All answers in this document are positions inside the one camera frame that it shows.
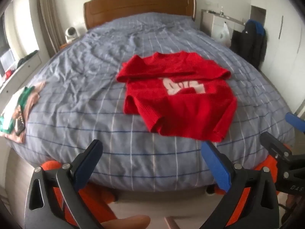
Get white window-side cabinet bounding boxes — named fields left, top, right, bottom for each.
left=1, top=51, right=42, bottom=96

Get white wardrobe doors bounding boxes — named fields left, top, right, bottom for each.
left=251, top=0, right=304, bottom=113

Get white bedside dresser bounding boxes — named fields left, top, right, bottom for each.
left=200, top=9, right=245, bottom=42

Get white plastic bag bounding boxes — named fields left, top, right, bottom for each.
left=216, top=22, right=231, bottom=47

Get folded green pink clothes pile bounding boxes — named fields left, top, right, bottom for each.
left=1, top=82, right=46, bottom=143

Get white round bedside device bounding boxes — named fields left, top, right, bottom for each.
left=65, top=27, right=78, bottom=44

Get beige curtain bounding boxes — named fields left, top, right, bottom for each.
left=38, top=0, right=65, bottom=57

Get dark clothes on cabinet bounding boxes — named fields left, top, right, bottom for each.
left=17, top=50, right=38, bottom=69

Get red knit sweater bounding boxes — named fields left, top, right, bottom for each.
left=116, top=51, right=237, bottom=142

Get brown wooden headboard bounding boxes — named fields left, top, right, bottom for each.
left=83, top=0, right=197, bottom=30

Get blue-grey plaid bed cover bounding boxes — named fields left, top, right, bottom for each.
left=8, top=13, right=294, bottom=191

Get dark jacket on chair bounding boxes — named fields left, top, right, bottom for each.
left=230, top=20, right=267, bottom=70

